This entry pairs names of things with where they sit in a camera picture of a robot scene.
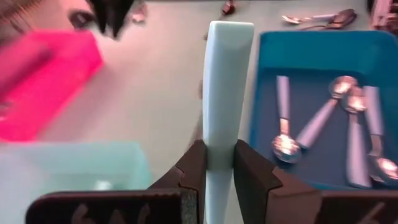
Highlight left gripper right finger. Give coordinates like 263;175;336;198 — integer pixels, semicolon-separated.
233;139;323;224

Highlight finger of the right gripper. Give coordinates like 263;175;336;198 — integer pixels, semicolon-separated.
108;0;137;39
86;0;108;34

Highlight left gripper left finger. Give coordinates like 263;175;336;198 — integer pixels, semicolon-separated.
148;139;208;224

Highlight teal handled spoon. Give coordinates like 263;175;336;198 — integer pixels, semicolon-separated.
201;20;256;224

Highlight green table mat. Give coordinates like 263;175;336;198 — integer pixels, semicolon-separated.
18;0;371;224

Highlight pink plastic bin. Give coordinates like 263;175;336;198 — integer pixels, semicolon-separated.
0;29;104;143

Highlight translucent teal plastic bin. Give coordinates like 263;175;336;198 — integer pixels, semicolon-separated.
0;141;154;224

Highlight blue plastic bin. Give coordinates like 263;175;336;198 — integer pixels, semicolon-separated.
248;30;398;191

